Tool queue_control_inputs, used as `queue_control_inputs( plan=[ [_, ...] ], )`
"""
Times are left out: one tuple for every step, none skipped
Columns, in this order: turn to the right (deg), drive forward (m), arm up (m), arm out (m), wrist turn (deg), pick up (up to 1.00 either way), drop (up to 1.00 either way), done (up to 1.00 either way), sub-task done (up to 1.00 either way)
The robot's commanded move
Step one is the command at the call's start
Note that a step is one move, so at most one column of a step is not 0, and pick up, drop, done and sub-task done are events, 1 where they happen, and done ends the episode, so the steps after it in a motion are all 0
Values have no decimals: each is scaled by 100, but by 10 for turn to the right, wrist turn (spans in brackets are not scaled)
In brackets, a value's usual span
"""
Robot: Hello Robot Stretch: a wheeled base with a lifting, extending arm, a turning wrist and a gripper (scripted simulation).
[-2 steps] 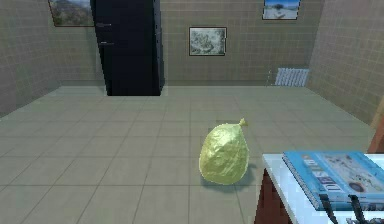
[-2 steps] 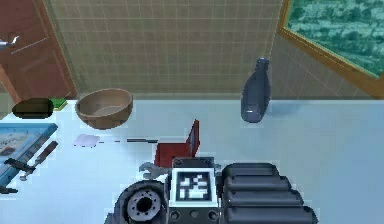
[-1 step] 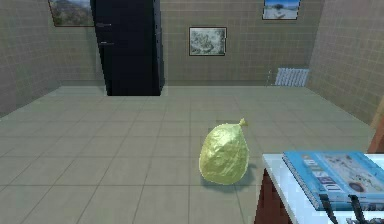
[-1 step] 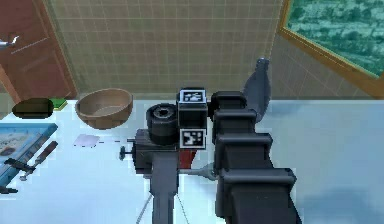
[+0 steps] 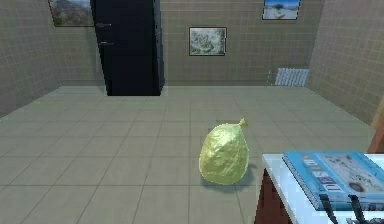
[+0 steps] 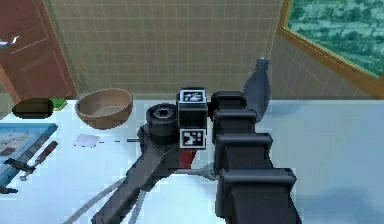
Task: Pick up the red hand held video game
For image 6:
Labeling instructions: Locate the dark grey bottle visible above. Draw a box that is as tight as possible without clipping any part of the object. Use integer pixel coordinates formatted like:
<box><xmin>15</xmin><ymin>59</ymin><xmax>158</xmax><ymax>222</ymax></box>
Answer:
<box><xmin>242</xmin><ymin>57</ymin><xmax>272</xmax><ymax>122</ymax></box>

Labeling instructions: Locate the wooden framed window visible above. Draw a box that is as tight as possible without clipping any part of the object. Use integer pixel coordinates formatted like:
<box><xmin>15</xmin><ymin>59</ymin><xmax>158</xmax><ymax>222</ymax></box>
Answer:
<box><xmin>276</xmin><ymin>0</ymin><xmax>384</xmax><ymax>99</ymax></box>

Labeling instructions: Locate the red hand held video game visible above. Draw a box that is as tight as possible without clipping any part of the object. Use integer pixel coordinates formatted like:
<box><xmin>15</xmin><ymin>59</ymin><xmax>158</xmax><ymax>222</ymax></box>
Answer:
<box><xmin>179</xmin><ymin>148</ymin><xmax>198</xmax><ymax>170</ymax></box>

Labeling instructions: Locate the small black object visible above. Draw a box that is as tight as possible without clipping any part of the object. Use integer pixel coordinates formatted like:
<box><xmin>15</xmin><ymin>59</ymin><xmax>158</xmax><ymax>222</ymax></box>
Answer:
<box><xmin>0</xmin><ymin>185</ymin><xmax>19</xmax><ymax>195</ymax></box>

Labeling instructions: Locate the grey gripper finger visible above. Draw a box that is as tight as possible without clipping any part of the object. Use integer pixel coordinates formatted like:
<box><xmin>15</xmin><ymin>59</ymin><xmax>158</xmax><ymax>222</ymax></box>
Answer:
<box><xmin>63</xmin><ymin>177</ymin><xmax>130</xmax><ymax>224</ymax></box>

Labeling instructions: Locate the silver door handle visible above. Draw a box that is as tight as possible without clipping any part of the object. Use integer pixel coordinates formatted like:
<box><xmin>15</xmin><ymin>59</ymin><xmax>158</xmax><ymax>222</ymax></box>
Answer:
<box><xmin>0</xmin><ymin>34</ymin><xmax>20</xmax><ymax>50</ymax></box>

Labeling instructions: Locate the black bar shaped tool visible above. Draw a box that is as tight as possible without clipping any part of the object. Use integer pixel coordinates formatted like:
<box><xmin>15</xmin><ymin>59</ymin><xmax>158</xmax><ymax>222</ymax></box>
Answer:
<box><xmin>3</xmin><ymin>157</ymin><xmax>36</xmax><ymax>173</ymax></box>

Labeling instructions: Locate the grey metal spoon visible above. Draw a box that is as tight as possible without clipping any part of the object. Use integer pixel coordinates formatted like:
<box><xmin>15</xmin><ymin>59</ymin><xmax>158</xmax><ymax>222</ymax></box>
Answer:
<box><xmin>173</xmin><ymin>162</ymin><xmax>218</xmax><ymax>182</ymax></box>

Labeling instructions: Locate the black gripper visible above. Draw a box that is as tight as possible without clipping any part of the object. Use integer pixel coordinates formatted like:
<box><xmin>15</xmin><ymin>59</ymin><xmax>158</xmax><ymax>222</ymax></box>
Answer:
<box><xmin>91</xmin><ymin>102</ymin><xmax>182</xmax><ymax>224</ymax></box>

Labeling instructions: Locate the red brown wooden door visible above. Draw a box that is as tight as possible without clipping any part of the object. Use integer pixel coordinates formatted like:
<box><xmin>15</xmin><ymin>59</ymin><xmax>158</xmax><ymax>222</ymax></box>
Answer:
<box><xmin>0</xmin><ymin>0</ymin><xmax>79</xmax><ymax>104</ymax></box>

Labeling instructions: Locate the dark olive oval object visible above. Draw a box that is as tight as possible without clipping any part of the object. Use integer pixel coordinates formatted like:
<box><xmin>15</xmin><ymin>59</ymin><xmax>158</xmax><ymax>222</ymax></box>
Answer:
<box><xmin>11</xmin><ymin>97</ymin><xmax>55</xmax><ymax>120</ymax></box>

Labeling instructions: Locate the brown wooden bowl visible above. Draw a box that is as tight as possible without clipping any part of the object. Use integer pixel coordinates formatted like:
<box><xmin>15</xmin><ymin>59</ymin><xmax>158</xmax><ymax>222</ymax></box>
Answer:
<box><xmin>74</xmin><ymin>87</ymin><xmax>134</xmax><ymax>131</ymax></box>

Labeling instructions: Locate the green sponge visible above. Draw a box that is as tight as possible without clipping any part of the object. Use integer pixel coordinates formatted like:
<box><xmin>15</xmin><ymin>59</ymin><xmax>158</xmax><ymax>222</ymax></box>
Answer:
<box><xmin>51</xmin><ymin>97</ymin><xmax>69</xmax><ymax>111</ymax></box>

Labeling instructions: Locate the brown handled knife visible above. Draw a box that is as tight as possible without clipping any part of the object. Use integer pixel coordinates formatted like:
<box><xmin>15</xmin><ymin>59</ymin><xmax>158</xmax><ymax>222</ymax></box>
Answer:
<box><xmin>19</xmin><ymin>140</ymin><xmax>59</xmax><ymax>182</ymax></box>

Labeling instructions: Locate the pale lilac thin handled spatula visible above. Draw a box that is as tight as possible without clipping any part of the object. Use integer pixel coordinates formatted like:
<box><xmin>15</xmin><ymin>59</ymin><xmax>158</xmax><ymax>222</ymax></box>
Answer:
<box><xmin>72</xmin><ymin>133</ymin><xmax>141</xmax><ymax>148</ymax></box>

